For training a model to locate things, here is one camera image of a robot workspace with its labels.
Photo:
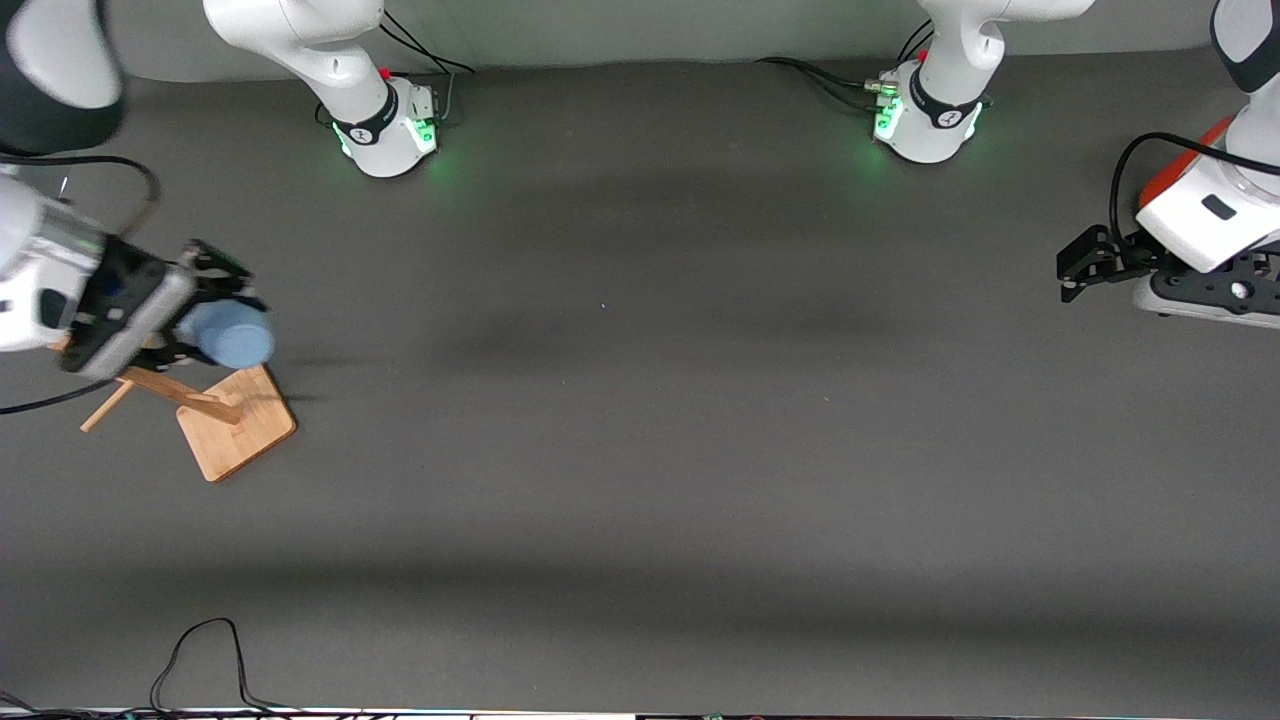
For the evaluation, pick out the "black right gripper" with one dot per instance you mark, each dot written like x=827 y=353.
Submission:
x=122 y=290

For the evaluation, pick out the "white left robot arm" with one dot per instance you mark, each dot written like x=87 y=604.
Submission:
x=950 y=70

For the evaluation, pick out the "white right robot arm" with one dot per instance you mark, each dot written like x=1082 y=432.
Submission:
x=330 y=60

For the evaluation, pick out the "wooden cup stand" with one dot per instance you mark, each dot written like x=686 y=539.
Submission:
x=235 y=430

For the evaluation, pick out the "light blue cup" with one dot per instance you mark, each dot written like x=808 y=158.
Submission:
x=235 y=335

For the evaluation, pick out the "orange drink can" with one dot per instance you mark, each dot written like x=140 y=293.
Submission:
x=1170 y=175

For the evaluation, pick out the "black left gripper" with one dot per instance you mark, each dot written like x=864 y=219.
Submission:
x=1118 y=255

